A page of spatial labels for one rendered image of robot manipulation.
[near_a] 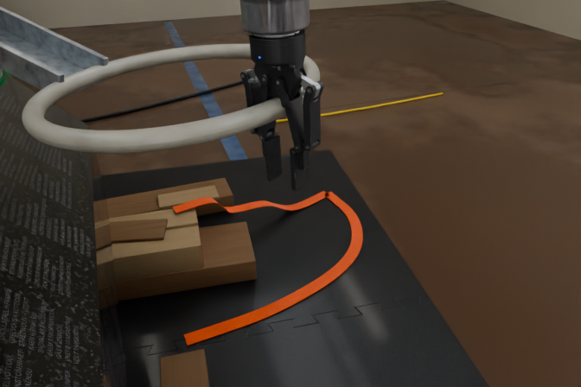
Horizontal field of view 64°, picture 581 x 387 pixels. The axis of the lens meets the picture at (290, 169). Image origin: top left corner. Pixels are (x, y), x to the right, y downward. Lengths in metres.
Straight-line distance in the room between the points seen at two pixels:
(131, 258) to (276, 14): 1.17
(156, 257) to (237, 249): 0.29
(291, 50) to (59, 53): 0.60
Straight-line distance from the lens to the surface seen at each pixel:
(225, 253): 1.71
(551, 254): 2.11
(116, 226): 1.74
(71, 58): 1.07
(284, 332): 1.56
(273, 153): 0.72
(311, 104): 0.63
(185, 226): 1.71
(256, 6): 0.60
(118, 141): 0.62
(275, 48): 0.61
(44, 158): 1.14
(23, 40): 1.16
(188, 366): 1.36
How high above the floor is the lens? 1.20
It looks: 30 degrees down
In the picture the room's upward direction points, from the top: straight up
